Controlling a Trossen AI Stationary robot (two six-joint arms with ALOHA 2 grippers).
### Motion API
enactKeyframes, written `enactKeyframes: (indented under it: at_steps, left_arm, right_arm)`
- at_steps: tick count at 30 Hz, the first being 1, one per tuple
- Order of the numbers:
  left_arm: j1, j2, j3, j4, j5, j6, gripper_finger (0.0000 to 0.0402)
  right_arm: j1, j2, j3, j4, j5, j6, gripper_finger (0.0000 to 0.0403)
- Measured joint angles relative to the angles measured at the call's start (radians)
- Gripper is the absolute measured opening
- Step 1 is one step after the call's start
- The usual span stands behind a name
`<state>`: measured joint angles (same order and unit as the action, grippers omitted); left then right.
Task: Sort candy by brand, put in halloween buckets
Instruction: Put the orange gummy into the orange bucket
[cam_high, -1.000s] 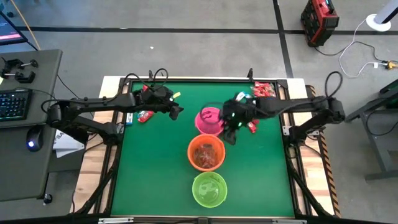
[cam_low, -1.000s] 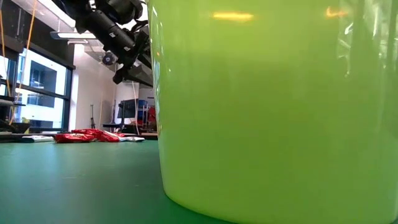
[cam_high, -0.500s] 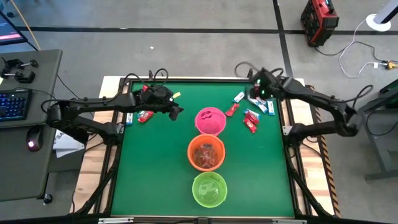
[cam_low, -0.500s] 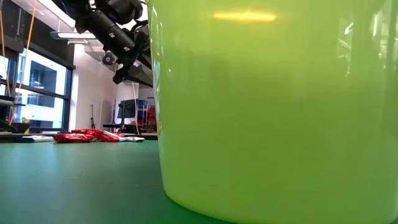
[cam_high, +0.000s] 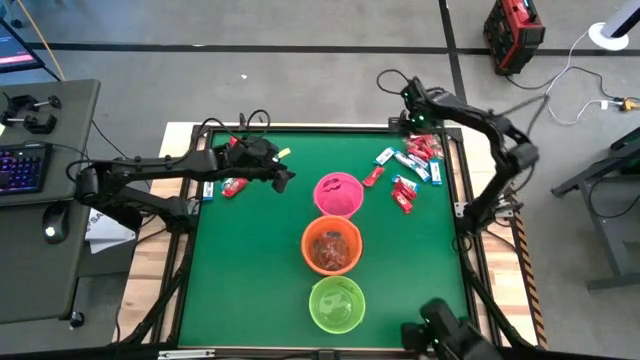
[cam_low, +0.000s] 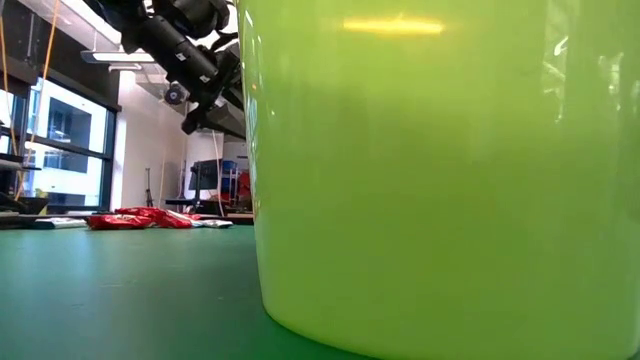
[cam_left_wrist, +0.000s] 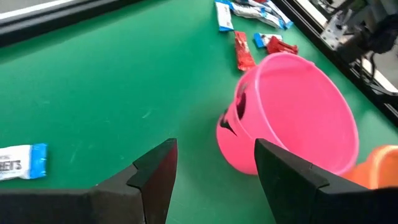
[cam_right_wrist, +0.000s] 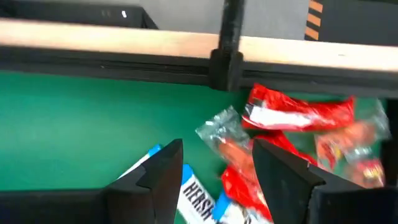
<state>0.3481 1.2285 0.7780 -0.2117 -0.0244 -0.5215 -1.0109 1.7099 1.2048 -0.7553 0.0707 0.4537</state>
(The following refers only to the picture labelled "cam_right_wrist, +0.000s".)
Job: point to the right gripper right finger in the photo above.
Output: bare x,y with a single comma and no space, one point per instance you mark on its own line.
286,186

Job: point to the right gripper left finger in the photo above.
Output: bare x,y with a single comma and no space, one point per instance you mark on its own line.
149,199

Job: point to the red KitKat candy bar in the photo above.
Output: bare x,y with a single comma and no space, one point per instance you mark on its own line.
242,189
295,109

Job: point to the clear red gummy candy bag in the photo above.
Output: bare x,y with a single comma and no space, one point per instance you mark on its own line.
370,174
351,133
224,130

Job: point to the wooden table platform boards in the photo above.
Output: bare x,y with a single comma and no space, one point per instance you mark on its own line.
93,37

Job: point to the black clamp post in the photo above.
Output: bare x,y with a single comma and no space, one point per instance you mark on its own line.
230,31

